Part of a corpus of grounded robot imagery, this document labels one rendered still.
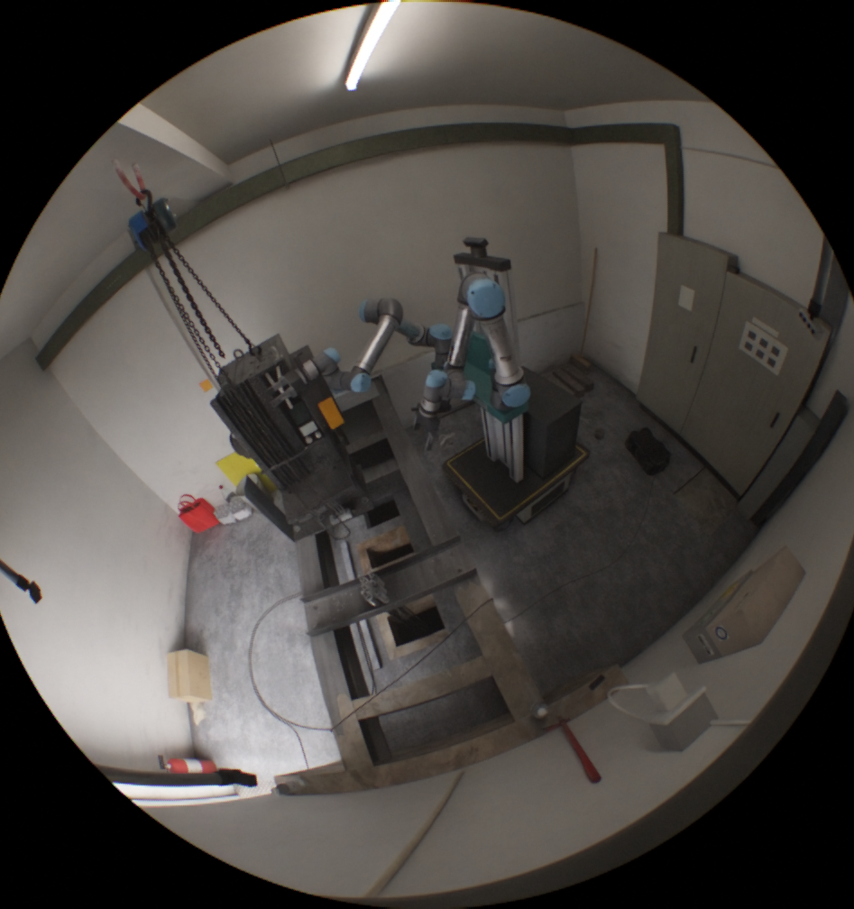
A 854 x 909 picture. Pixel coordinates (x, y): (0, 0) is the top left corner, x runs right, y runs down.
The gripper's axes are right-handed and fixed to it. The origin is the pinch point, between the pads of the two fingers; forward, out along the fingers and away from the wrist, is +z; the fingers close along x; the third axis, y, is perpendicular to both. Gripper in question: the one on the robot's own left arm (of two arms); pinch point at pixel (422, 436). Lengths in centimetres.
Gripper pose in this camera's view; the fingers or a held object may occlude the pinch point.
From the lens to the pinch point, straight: 137.1
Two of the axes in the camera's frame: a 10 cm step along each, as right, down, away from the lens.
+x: 4.1, 7.0, -5.9
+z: -2.0, 7.0, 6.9
